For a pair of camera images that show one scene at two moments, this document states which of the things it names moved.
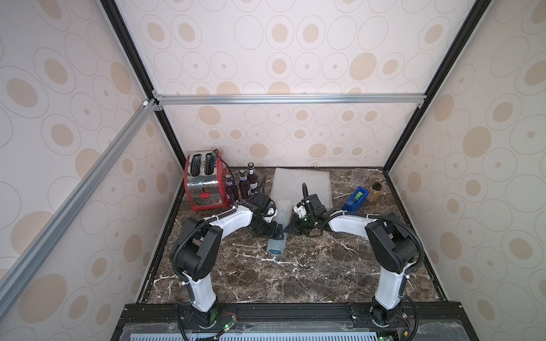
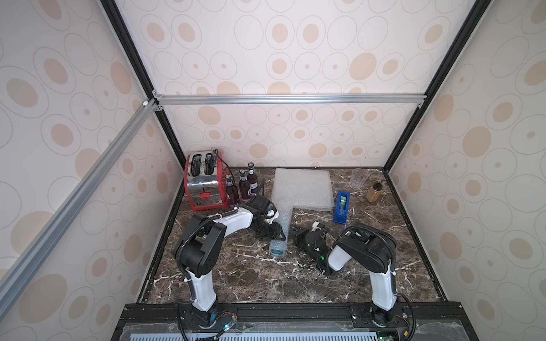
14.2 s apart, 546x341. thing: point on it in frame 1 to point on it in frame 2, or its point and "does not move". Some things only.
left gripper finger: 278,233 does not move
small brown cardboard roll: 376,187 does not move
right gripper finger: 294,226 to 301,237
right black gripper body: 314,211 to 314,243
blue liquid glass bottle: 276,247 does not move
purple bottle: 231,191 does not move
